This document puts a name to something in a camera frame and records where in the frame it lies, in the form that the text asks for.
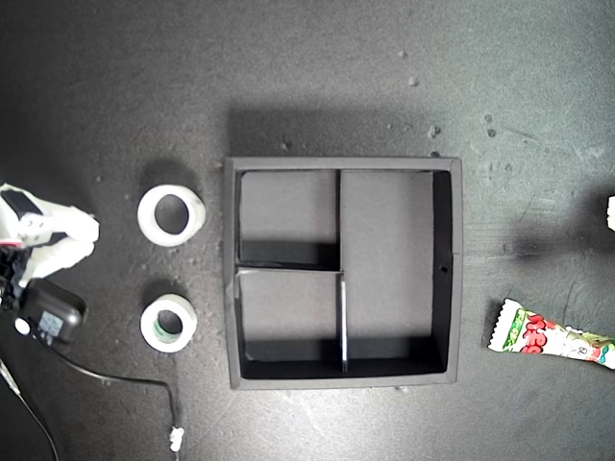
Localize plain white tape roll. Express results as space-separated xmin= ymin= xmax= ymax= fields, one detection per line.
xmin=136 ymin=184 xmax=208 ymax=248

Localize white tape roll green core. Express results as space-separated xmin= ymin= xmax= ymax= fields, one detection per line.
xmin=139 ymin=293 xmax=197 ymax=354

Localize snack bar green red wrapper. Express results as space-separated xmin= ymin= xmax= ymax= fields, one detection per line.
xmin=482 ymin=298 xmax=615 ymax=371

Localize black compartment tray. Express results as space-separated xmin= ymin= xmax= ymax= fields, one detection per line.
xmin=223 ymin=157 xmax=464 ymax=391

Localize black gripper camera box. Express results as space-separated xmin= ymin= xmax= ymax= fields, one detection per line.
xmin=0 ymin=245 xmax=89 ymax=345

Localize black camera cable white plug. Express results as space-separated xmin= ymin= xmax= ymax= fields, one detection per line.
xmin=45 ymin=338 xmax=186 ymax=453

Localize thin black white cable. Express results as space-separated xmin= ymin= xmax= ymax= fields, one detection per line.
xmin=0 ymin=358 xmax=60 ymax=461

